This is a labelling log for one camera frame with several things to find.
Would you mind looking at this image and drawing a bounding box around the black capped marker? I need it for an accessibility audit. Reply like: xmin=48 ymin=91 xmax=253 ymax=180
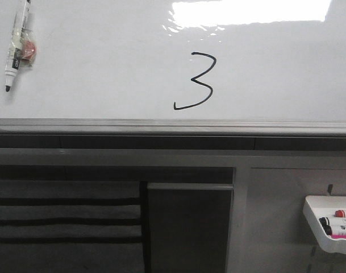
xmin=323 ymin=225 xmax=346 ymax=236
xmin=319 ymin=217 xmax=346 ymax=226

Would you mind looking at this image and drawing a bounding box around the red capped marker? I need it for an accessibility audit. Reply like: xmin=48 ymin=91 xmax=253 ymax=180
xmin=335 ymin=209 xmax=346 ymax=218

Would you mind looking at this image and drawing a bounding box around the white plastic marker tray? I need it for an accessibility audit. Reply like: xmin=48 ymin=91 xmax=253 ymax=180
xmin=303 ymin=196 xmax=346 ymax=255

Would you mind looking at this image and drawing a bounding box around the black whiteboard marker with tape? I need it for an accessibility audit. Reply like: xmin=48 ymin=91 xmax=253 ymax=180
xmin=5 ymin=1 xmax=36 ymax=92

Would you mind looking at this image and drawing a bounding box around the white whiteboard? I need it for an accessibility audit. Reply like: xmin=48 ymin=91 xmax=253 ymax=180
xmin=0 ymin=1 xmax=346 ymax=136

